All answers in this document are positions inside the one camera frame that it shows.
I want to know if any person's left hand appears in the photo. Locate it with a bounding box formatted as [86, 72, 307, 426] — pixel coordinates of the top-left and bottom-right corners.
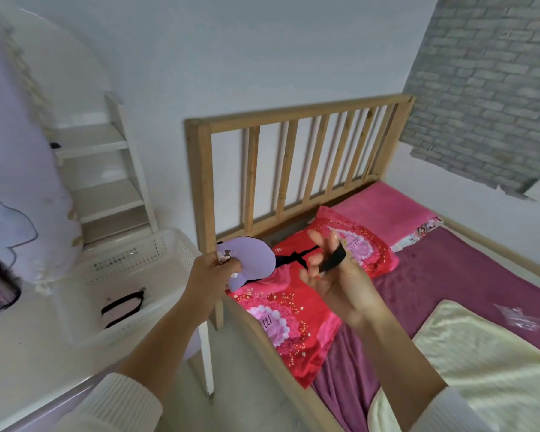
[180, 252, 244, 321]

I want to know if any person's right hand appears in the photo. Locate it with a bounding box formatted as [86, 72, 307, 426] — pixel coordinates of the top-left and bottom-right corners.
[299, 229, 381, 330]

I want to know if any purple eye mask black strap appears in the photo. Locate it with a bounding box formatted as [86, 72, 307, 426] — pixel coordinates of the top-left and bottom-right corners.
[215, 236, 348, 293]

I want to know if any person's right forearm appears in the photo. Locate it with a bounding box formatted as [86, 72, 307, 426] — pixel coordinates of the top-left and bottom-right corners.
[353, 306, 500, 432]

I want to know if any person's left forearm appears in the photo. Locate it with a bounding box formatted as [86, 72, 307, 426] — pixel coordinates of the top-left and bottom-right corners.
[49, 298, 217, 432]

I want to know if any red floral pillow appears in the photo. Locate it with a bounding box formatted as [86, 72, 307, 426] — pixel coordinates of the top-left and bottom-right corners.
[227, 206, 400, 389]

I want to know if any pink pillow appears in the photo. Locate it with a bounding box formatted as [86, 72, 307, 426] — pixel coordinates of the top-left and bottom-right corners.
[331, 181, 438, 247]

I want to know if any white floral pillow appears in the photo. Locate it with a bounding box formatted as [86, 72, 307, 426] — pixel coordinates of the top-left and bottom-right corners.
[391, 217, 444, 253]

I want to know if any white plastic basket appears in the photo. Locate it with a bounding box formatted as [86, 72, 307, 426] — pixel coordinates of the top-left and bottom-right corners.
[49, 227, 204, 351]

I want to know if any pink eye mask black trim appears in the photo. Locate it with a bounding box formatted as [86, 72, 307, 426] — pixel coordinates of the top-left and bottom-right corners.
[101, 288, 146, 330]

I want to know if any white shelf unit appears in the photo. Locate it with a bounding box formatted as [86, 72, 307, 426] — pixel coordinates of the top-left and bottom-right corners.
[49, 91, 159, 248]

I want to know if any cream yellow blanket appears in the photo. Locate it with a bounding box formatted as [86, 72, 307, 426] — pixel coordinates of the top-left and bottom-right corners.
[367, 300, 540, 432]

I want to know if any clear plastic bag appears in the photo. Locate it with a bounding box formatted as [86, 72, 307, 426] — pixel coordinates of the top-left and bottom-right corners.
[493, 303, 540, 332]

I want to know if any white desk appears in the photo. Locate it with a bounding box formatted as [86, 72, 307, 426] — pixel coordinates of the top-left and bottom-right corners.
[0, 265, 215, 432]

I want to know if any large lilac plush cushion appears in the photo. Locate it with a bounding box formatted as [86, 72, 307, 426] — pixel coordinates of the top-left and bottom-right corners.
[0, 9, 84, 285]

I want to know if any wooden bed frame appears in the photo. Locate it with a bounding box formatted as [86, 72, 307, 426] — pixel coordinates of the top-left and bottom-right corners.
[184, 93, 540, 432]

